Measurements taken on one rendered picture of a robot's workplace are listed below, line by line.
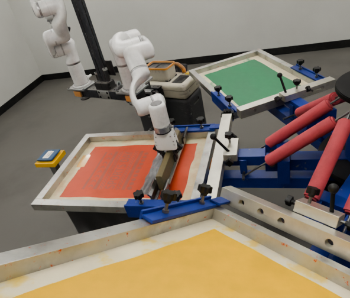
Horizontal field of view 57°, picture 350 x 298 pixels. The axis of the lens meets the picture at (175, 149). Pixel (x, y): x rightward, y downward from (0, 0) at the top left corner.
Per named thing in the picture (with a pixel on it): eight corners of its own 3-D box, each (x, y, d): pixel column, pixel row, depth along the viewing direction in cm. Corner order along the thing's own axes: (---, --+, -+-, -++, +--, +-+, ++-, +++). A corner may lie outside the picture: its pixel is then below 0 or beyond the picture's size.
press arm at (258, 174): (102, 187, 171) (99, 178, 168) (106, 179, 176) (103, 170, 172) (369, 188, 134) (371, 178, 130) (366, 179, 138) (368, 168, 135)
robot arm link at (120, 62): (113, 64, 194) (105, 38, 185) (135, 58, 196) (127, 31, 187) (117, 69, 186) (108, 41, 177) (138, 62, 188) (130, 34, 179)
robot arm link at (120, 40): (106, 30, 151) (144, 19, 154) (104, 41, 187) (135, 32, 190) (117, 60, 154) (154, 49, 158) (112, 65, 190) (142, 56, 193)
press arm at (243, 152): (225, 165, 144) (223, 156, 141) (226, 157, 148) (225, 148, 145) (265, 165, 138) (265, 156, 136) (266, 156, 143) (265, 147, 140)
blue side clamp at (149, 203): (128, 217, 137) (123, 206, 133) (132, 209, 141) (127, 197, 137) (197, 220, 128) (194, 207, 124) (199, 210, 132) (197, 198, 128)
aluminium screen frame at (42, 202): (33, 210, 152) (30, 204, 150) (88, 139, 197) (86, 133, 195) (198, 216, 128) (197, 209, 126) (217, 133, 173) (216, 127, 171)
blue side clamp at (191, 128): (162, 141, 180) (159, 130, 176) (164, 136, 184) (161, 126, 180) (216, 139, 171) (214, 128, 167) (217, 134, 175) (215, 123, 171)
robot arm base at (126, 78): (132, 80, 209) (125, 57, 200) (148, 81, 202) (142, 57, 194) (117, 91, 199) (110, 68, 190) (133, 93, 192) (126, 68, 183)
